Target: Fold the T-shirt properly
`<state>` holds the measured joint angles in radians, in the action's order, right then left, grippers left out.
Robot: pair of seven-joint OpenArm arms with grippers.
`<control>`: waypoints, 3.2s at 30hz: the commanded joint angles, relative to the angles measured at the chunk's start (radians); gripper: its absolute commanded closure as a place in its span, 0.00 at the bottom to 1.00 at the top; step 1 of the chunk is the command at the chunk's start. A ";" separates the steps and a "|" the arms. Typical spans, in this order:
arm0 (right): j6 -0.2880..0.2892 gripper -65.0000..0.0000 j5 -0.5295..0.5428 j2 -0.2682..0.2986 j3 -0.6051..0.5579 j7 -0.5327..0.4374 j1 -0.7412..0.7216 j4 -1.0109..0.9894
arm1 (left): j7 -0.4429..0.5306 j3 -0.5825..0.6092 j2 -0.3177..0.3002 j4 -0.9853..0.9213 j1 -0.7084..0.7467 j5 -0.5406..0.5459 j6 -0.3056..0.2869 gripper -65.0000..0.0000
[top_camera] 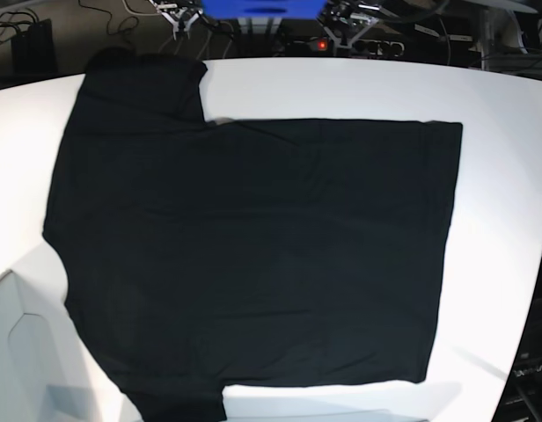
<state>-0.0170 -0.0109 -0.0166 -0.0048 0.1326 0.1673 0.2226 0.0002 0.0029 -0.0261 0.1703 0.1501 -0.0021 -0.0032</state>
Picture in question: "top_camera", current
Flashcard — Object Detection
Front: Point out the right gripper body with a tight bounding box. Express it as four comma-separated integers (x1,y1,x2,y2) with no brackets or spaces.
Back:
154,0,204,40

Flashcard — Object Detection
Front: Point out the black equipment box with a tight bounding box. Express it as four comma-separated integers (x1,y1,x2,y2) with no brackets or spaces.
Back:
11,19,58,75

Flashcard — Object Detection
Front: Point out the blue box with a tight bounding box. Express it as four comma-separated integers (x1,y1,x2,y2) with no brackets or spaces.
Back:
201,0,327,19

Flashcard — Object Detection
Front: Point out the black power strip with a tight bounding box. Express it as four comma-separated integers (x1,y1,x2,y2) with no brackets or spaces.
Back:
284,38,405,60

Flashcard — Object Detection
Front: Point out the black T-shirt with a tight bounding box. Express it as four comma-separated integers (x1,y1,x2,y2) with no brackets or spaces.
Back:
43,48,463,421

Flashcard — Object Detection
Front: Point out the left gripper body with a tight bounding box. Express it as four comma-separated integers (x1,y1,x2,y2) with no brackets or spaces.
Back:
318,2,379,48

